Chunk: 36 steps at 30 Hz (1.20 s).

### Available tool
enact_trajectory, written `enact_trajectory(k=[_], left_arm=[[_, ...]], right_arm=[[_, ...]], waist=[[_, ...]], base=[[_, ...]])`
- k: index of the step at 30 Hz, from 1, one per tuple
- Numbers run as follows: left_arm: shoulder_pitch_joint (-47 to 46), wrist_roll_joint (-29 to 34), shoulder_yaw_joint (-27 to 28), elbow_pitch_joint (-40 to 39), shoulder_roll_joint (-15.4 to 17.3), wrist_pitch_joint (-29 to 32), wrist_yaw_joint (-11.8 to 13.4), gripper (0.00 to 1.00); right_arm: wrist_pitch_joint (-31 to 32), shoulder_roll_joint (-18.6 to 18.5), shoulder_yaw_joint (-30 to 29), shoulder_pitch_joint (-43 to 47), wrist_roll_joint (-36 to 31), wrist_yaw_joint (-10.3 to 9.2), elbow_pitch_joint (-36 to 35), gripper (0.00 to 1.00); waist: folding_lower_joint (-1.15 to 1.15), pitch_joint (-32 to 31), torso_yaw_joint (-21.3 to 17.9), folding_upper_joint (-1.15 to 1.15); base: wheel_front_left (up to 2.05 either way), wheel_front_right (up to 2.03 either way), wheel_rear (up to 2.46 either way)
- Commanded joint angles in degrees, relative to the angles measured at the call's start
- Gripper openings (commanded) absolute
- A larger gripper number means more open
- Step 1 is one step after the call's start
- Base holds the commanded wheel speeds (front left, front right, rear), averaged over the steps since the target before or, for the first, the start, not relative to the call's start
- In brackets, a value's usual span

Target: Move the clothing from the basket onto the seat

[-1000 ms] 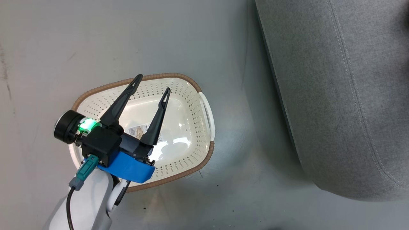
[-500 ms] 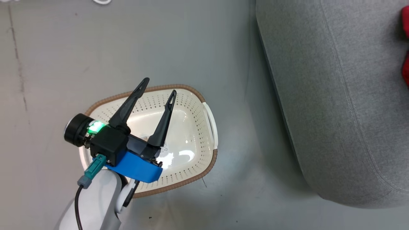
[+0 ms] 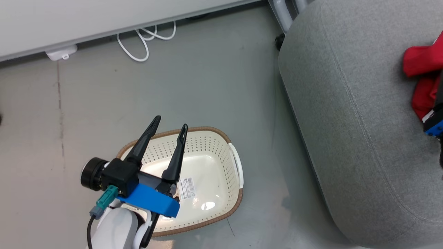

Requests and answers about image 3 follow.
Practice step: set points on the white power adapter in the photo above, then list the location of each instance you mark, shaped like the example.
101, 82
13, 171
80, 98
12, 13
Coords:
61, 52

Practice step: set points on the wide white partition panel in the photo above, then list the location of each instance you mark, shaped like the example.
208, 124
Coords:
86, 17

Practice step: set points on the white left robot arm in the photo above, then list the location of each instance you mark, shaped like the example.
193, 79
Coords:
116, 230

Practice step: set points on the black left wrist cylinder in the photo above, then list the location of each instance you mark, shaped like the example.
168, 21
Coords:
91, 173

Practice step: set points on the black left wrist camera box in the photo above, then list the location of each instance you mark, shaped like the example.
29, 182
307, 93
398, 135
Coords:
119, 176

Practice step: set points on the red and white garment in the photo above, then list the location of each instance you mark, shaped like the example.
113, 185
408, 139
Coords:
420, 58

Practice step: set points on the green left wrist connector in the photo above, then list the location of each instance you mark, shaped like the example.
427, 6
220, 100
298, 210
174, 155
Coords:
105, 202

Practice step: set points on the cream perforated laundry basket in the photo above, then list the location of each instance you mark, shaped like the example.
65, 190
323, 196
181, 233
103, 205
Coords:
214, 162

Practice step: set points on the white barcode sticker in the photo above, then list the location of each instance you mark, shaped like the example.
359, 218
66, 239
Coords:
187, 188

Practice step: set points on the plain red garment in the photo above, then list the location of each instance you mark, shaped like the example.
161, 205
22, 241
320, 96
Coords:
424, 95

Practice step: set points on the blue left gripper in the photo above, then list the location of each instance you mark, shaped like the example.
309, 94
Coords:
152, 200

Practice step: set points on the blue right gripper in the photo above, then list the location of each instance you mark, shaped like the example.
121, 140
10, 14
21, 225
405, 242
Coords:
435, 124

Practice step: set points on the grey partition foot beside sofa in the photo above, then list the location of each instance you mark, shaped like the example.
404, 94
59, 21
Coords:
282, 15

